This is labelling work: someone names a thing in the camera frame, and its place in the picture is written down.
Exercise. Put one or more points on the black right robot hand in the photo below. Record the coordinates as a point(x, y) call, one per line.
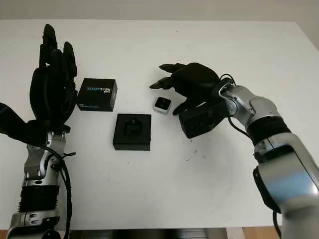
point(197, 82)

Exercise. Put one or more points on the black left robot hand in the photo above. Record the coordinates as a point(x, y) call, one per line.
point(49, 94)

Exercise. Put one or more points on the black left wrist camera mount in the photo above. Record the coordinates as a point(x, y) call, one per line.
point(12, 119)

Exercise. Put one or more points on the small silver depth camera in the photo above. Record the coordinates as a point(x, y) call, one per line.
point(161, 103)

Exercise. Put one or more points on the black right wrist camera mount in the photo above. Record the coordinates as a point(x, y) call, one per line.
point(199, 122)

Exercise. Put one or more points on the black RealSense box lid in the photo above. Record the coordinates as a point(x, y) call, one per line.
point(109, 104)

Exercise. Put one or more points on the black robot torso panel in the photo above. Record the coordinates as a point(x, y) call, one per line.
point(124, 235)

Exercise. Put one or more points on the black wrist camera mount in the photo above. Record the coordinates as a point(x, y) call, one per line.
point(12, 119)
point(199, 122)

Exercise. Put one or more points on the black box base with insert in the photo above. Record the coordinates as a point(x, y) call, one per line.
point(122, 144)

